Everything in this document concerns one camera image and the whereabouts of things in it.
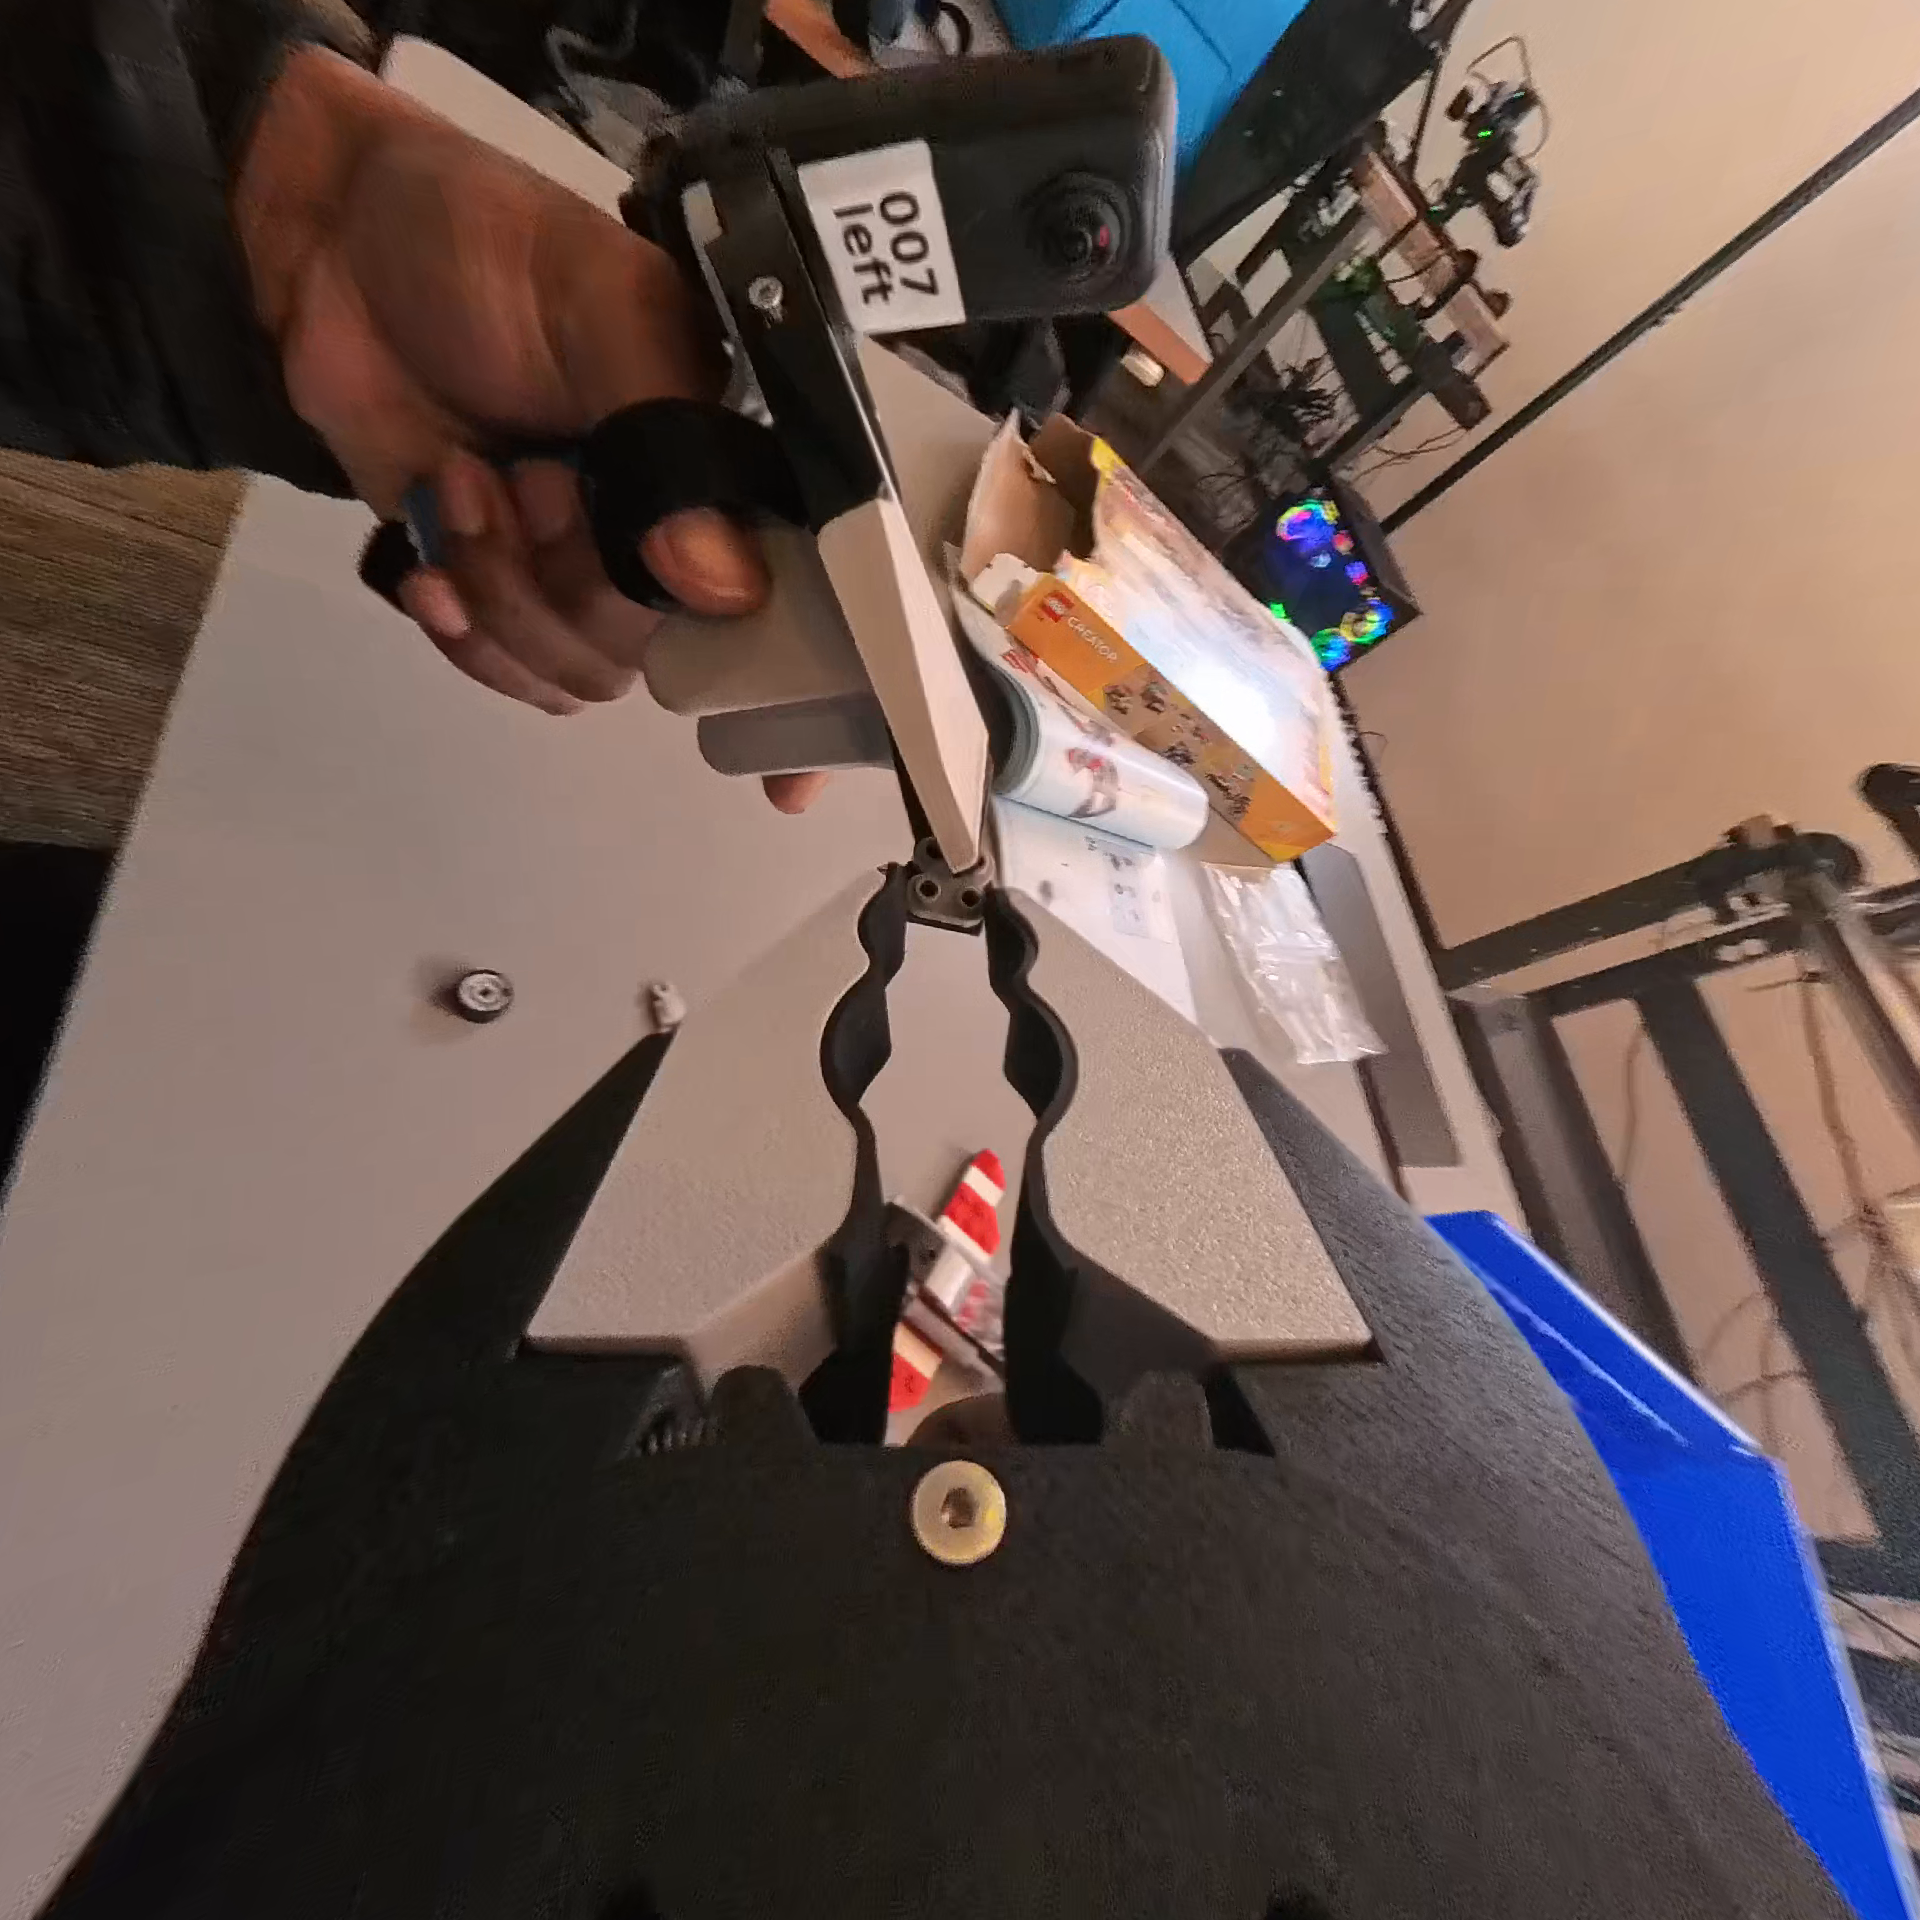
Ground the black camera tripod rig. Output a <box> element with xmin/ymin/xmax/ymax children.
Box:
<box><xmin>1440</xmin><ymin>765</ymin><xmax>1920</xmax><ymax>1592</ymax></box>

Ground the computer with coloured lights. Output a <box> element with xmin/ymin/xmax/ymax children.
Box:
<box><xmin>1238</xmin><ymin>487</ymin><xmax>1421</xmax><ymax>671</ymax></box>

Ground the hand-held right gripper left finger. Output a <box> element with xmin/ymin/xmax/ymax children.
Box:
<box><xmin>525</xmin><ymin>870</ymin><xmax>916</xmax><ymax>1400</ymax></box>

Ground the clear plastic bag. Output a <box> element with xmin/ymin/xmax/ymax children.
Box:
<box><xmin>1199</xmin><ymin>861</ymin><xmax>1387</xmax><ymax>1070</ymax></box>

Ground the wooden top office desk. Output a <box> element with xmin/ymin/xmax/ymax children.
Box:
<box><xmin>766</xmin><ymin>0</ymin><xmax>1215</xmax><ymax>386</ymax></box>

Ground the orange toy brick cardboard box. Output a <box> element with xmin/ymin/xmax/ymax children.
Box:
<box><xmin>955</xmin><ymin>410</ymin><xmax>1347</xmax><ymax>865</ymax></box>

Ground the red white toy brick airplane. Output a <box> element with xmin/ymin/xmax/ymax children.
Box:
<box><xmin>886</xmin><ymin>1147</ymin><xmax>1017</xmax><ymax>1416</ymax></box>

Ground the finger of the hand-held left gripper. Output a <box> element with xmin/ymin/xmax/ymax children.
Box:
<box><xmin>639</xmin><ymin>579</ymin><xmax>902</xmax><ymax>781</ymax></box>
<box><xmin>811</xmin><ymin>488</ymin><xmax>998</xmax><ymax>877</ymax></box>

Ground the person's left forearm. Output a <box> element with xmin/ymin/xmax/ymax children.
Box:
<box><xmin>0</xmin><ymin>0</ymin><xmax>376</xmax><ymax>496</ymax></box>

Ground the grey desk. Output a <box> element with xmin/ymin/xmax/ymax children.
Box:
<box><xmin>0</xmin><ymin>32</ymin><xmax>1561</xmax><ymax>1920</ymax></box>

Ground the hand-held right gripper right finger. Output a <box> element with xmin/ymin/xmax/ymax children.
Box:
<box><xmin>976</xmin><ymin>890</ymin><xmax>1377</xmax><ymax>1400</ymax></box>

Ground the white instruction booklet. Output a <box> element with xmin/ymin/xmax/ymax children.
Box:
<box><xmin>976</xmin><ymin>600</ymin><xmax>1278</xmax><ymax>1027</ymax></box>

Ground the blue felt bag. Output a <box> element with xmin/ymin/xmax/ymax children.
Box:
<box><xmin>991</xmin><ymin>0</ymin><xmax>1320</xmax><ymax>186</ymax></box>

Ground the blue plastic bin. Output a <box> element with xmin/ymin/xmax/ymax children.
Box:
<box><xmin>1428</xmin><ymin>1209</ymin><xmax>1838</xmax><ymax>1920</ymax></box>

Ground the black camera stand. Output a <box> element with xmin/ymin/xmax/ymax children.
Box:
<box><xmin>1126</xmin><ymin>32</ymin><xmax>1537</xmax><ymax>527</ymax></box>

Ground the person's left hand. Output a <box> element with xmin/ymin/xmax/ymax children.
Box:
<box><xmin>235</xmin><ymin>46</ymin><xmax>827</xmax><ymax>818</ymax></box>

